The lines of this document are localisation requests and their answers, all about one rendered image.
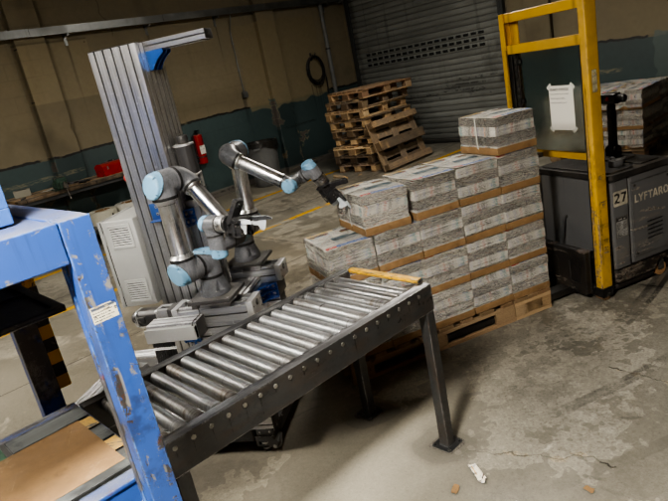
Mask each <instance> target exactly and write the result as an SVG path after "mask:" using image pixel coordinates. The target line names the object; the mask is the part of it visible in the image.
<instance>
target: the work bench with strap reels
mask: <svg viewBox="0 0 668 501"><path fill-rule="evenodd" d="M111 160H112V161H111ZM111 160H107V161H109V162H105V163H102V164H98V165H95V167H94V170H95V172H96V175H95V176H92V177H88V178H85V179H91V180H90V181H86V182H85V183H79V182H77V183H73V184H69V188H68V190H69V192H70V194H71V195H72V194H76V193H79V192H83V191H86V190H90V189H93V188H97V187H100V186H104V185H107V184H110V183H114V182H117V181H121V180H124V179H123V177H124V174H123V170H122V167H121V164H120V160H119V159H116V160H114V159H111ZM52 189H53V188H49V189H45V190H42V191H38V192H34V193H31V194H32V195H31V196H27V197H26V199H25V200H23V201H21V199H22V198H19V199H15V198H12V199H9V200H6V202H7V204H9V205H18V206H27V207H31V206H35V205H38V204H42V203H45V202H49V201H52V200H56V199H59V198H63V197H65V196H69V193H68V191H67V189H65V190H61V191H57V192H52V191H51V190H52ZM131 206H132V207H133V203H132V200H131V199H130V200H126V201H123V202H120V203H117V204H115V205H114V206H111V207H104V208H101V209H97V210H94V211H91V212H89V215H90V218H91V221H92V224H93V227H94V230H95V233H96V234H98V233H99V231H98V228H97V225H96V224H97V223H99V222H101V221H103V220H105V219H107V218H109V217H111V216H113V215H115V214H117V213H118V212H120V211H122V210H124V209H126V208H128V207H131Z"/></svg>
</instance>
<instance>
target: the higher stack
mask: <svg viewBox="0 0 668 501"><path fill-rule="evenodd" d="M532 110H533V108H525V107H524V108H513V107H512V109H511V108H496V109H490V110H486V111H482V112H478V113H474V114H470V115H467V116H463V117H460V118H458V119H459V120H458V122H459V125H458V126H459V127H458V129H459V135H460V142H461V146H465V147H477V148H478V147H481V148H495V149H498V148H501V147H505V146H508V145H512V144H516V143H519V142H523V141H526V140H529V139H533V138H536V137H535V136H537V135H536V130H535V128H536V126H534V122H533V121H534V116H533V111H532ZM478 150H479V148H478ZM536 151H538V150H537V147H533V146H531V147H527V148H524V149H520V150H517V151H514V152H510V153H507V154H503V155H500V156H493V155H482V154H470V153H465V154H468V155H478V156H487V157H495V158H496V159H497V163H498V164H497V170H498V177H499V187H504V186H508V185H511V184H514V183H517V182H521V181H524V180H527V179H530V178H534V177H537V176H539V174H540V173H539V169H540V168H539V166H538V165H539V157H538V156H539V155H537V154H538V153H537V152H536ZM539 186H540V184H534V185H531V186H527V187H524V188H521V189H518V190H515V191H512V192H508V193H505V194H501V195H499V196H501V201H502V203H501V207H502V213H504V217H505V222H504V224H506V226H507V224H508V223H511V222H514V221H517V220H520V219H523V218H526V217H529V216H532V215H535V214H539V213H542V212H543V208H542V207H543V205H542V201H541V200H542V198H541V192H540V187H539ZM504 232H505V233H506V237H507V238H506V239H507V249H508V257H509V258H508V259H511V258H514V257H517V256H519V255H522V254H525V253H528V252H531V251H535V250H538V249H541V248H544V247H545V246H546V242H545V236H546V235H545V228H544V221H543V220H538V221H535V222H532V223H529V224H526V225H523V226H520V227H517V228H514V229H511V230H508V231H504ZM547 263H548V255H547V254H545V253H543V254H541V255H538V256H535V257H532V258H530V259H527V260H524V261H521V262H519V263H516V264H513V265H510V266H508V267H509V273H510V275H511V281H512V293H517V292H519V291H522V290H524V289H527V288H530V287H532V286H535V285H538V284H540V283H543V282H546V281H548V280H549V273H548V265H547ZM512 301H513V304H514V305H515V307H514V308H515V316H516V320H520V319H522V318H525V317H527V316H530V315H532V314H535V313H537V312H540V311H542V310H545V309H547V308H550V307H552V299H551V289H550V287H546V288H544V289H541V290H538V291H536V292H533V293H531V294H528V295H526V296H523V297H520V298H518V299H515V300H512Z"/></svg>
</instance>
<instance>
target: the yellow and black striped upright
mask: <svg viewBox="0 0 668 501"><path fill-rule="evenodd" d="M21 284H22V286H24V287H26V288H28V289H31V290H33V291H35V292H38V293H39V291H38V288H37V286H36V283H35V281H34V278H30V279H28V280H25V281H22V282H21ZM36 324H37V326H38V329H39V332H40V334H41V337H42V340H43V343H44V345H45V348H46V351H47V353H48V356H49V359H50V361H51V364H52V367H53V369H54V372H55V375H56V377H57V380H58V383H59V385H60V388H61V389H62V388H64V387H66V386H68V385H70V384H71V383H72V382H71V379H70V376H69V373H68V370H67V368H66V365H65V362H64V359H63V357H62V354H61V351H60V348H59V346H58V343H57V340H56V338H55V335H54V332H53V329H52V327H51V324H50V321H49V318H46V319H44V320H41V321H39V322H36Z"/></svg>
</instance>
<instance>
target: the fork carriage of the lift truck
mask: <svg viewBox="0 0 668 501"><path fill-rule="evenodd" d="M545 242H546V247H547V252H546V254H547V255H548V263H547V265H548V273H549V281H550V283H553V284H556V285H558V284H564V285H567V286H570V287H571V289H572V290H573V291H575V292H578V293H581V294H584V295H589V294H592V279H591V265H590V251H589V250H585V249H581V248H577V247H574V246H570V245H566V244H562V243H559V242H555V241H551V240H547V239H545Z"/></svg>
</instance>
